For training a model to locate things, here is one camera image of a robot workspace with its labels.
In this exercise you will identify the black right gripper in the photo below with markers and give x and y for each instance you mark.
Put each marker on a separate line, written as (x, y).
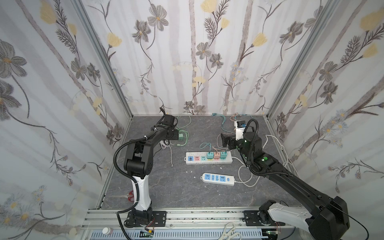
(226, 141)

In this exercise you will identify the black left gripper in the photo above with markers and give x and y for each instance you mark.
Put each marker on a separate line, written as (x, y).
(173, 133)

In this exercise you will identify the pink charger with cable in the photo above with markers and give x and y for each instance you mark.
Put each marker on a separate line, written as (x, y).
(217, 154)

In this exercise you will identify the white multicolour power strip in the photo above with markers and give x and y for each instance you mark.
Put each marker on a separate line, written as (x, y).
(199, 158)

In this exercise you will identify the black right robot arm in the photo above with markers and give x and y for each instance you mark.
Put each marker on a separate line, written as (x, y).
(323, 217)

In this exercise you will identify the white blue power strip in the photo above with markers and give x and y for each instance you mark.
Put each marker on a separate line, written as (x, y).
(218, 179)

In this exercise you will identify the white bottle cap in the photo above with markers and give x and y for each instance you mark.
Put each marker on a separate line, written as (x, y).
(106, 231)

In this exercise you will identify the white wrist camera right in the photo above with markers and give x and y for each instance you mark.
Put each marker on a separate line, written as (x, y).
(239, 129)

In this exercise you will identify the red handled scissors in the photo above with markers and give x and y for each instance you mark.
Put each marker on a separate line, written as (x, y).
(130, 196)

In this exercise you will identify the white scissors handles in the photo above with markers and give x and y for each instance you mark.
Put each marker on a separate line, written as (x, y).
(230, 233)

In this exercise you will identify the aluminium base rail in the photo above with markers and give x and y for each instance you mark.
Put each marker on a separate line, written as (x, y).
(189, 224)

